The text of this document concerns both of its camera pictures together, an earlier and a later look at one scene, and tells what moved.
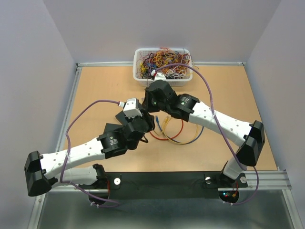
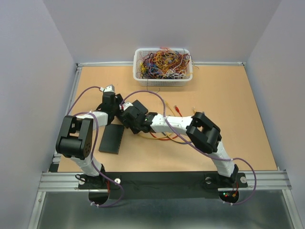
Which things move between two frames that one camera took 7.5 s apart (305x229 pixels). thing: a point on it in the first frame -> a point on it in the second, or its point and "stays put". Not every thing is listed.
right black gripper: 147,102 -> 135,130
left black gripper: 147,117 -> 119,98
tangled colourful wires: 150,60 stays put
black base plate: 166,184 stays put
